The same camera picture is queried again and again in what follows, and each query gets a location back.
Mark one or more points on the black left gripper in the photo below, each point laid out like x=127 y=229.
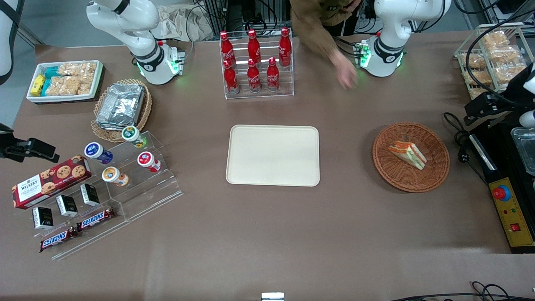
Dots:
x=515 y=90

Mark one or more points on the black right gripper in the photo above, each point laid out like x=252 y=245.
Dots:
x=5 y=147

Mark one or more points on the forearm in brown sleeve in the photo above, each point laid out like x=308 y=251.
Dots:
x=315 y=29

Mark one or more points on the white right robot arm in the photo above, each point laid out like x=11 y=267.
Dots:
x=142 y=37

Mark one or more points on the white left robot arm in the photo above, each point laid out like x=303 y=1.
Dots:
x=391 y=25

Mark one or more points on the light tan wicker basket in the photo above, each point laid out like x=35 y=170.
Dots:
x=104 y=133

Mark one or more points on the triangular wrapped sandwich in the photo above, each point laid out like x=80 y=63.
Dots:
x=407 y=154

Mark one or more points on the brown round wicker basket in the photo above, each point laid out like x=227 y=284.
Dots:
x=401 y=177

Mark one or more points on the cream plastic serving tray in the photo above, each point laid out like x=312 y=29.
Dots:
x=272 y=155

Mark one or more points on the person's bare hand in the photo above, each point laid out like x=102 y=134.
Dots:
x=347 y=73

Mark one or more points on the rice cracker snack bag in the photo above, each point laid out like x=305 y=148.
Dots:
x=77 y=68
x=510 y=73
x=85 y=85
x=495 y=39
x=62 y=85
x=505 y=55
x=474 y=60
x=478 y=77

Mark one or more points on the red Walkers cookie box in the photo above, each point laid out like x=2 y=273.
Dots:
x=50 y=182

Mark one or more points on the black control console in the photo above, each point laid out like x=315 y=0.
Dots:
x=501 y=154

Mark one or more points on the blue-purple gum bottle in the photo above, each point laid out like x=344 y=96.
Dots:
x=97 y=151

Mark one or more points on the small black white box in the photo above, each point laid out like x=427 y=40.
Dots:
x=90 y=195
x=67 y=205
x=42 y=217

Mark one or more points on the clear plastic container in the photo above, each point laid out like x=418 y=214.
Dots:
x=526 y=150

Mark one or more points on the teal snack pack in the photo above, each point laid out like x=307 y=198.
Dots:
x=45 y=88
x=51 y=72

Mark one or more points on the yellow snack pack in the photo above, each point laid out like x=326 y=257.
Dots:
x=37 y=85

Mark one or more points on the orange gum bottle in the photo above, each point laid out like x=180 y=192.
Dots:
x=113 y=175

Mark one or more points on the Snickers chocolate bar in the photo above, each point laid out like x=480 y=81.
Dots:
x=58 y=239
x=95 y=218

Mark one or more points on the stack of foil trays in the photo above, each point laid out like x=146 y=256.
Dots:
x=121 y=106

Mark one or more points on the green gum bottle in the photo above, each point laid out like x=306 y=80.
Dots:
x=133 y=136

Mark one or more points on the white rectangular snack bin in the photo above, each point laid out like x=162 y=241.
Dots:
x=98 y=75

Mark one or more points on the red gum bottle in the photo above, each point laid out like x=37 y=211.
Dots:
x=147 y=161

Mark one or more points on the clear acrylic stepped display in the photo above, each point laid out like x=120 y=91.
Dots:
x=146 y=194

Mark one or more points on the yellow emergency stop box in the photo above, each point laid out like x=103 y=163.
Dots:
x=516 y=221

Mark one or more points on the beige cloth bag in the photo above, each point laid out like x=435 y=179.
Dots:
x=179 y=23

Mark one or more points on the clear acrylic bottle rack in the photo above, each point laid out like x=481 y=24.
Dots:
x=284 y=81

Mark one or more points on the red cola bottle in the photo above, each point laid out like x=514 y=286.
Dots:
x=285 y=47
x=253 y=46
x=253 y=76
x=230 y=78
x=272 y=76
x=227 y=49

